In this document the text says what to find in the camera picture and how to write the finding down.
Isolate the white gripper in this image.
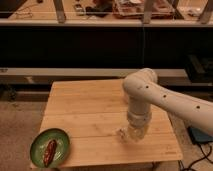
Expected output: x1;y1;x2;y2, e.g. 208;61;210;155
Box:
127;125;147;142

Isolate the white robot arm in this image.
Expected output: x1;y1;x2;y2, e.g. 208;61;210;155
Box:
122;68;213;141

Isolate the wooden table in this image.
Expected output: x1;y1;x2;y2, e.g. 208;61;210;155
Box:
40;79;182;168

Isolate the red-brown food on plate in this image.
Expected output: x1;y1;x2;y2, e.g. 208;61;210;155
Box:
43;140;57;167

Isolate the green plate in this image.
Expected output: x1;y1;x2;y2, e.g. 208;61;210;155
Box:
30;128;70;168

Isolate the clutter tray on shelf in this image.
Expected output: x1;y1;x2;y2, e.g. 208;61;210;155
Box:
113;0;174;18

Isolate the dark device on shelf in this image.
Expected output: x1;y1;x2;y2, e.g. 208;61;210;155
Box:
85;3;112;17

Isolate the black cable on floor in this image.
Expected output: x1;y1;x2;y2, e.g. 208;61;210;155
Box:
178;143;213;171

